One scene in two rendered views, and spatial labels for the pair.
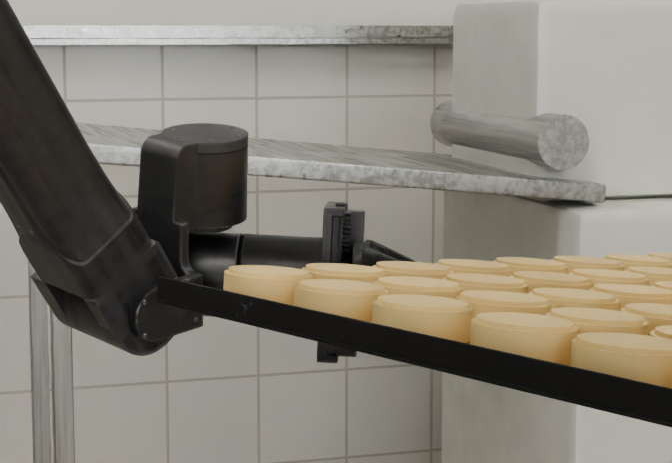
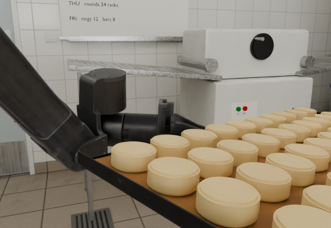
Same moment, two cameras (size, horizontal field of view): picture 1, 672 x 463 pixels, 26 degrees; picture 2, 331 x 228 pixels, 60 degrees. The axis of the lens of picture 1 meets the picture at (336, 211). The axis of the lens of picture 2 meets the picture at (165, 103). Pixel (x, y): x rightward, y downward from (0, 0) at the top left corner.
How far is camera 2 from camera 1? 0.51 m
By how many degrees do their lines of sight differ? 6
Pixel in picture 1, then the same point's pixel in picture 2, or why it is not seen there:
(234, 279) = (115, 156)
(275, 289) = (137, 162)
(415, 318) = (229, 211)
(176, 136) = (94, 74)
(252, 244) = (128, 118)
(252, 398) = not seen: hidden behind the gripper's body
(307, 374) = not seen: hidden behind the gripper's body
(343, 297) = (177, 179)
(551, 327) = not seen: outside the picture
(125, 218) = (67, 115)
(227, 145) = (116, 78)
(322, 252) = (157, 122)
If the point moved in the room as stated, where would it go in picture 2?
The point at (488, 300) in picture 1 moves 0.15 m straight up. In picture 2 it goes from (261, 179) to (276, 0)
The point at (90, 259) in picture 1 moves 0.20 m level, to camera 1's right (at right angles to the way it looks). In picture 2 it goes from (49, 136) to (208, 134)
